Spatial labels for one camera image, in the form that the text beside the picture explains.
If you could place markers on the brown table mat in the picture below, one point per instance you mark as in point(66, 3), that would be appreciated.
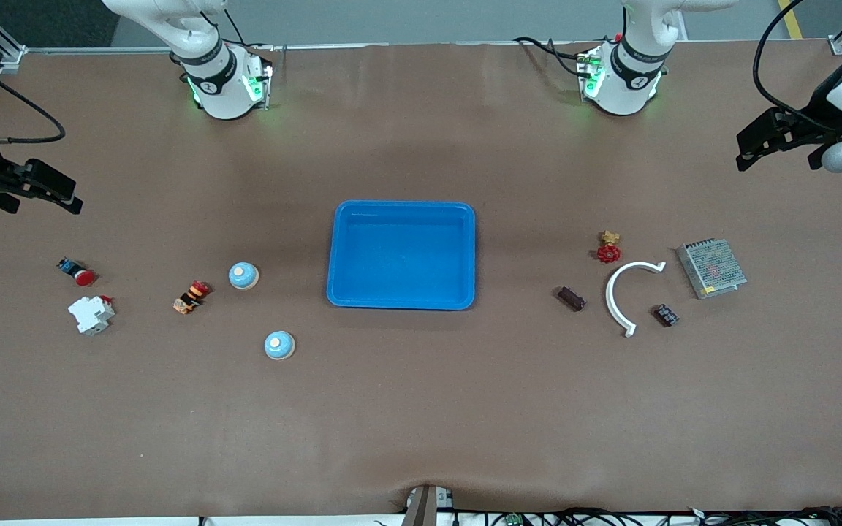
point(421, 409)

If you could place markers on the blue bell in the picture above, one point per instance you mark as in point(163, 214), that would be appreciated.
point(279, 345)
point(243, 275)

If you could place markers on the blue plastic tray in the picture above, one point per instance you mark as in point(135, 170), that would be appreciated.
point(399, 256)

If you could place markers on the metal mesh power supply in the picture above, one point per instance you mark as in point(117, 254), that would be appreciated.
point(712, 268)

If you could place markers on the orange black striped button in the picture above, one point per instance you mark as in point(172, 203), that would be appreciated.
point(191, 298)

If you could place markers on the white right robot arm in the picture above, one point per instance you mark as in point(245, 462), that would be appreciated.
point(220, 95)

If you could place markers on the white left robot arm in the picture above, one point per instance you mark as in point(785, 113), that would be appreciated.
point(622, 91)

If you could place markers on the white curved plastic strip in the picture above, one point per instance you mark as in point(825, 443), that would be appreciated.
point(609, 299)

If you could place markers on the red mushroom push button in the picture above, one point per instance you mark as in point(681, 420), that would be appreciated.
point(83, 277)

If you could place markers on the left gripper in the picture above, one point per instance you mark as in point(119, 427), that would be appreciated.
point(820, 111)

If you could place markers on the silver table edge rail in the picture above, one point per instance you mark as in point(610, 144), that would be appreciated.
point(392, 46)

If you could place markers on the white circuit breaker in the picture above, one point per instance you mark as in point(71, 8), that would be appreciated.
point(90, 315)

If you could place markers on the metal mounting bracket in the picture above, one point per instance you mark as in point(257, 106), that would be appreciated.
point(425, 504)

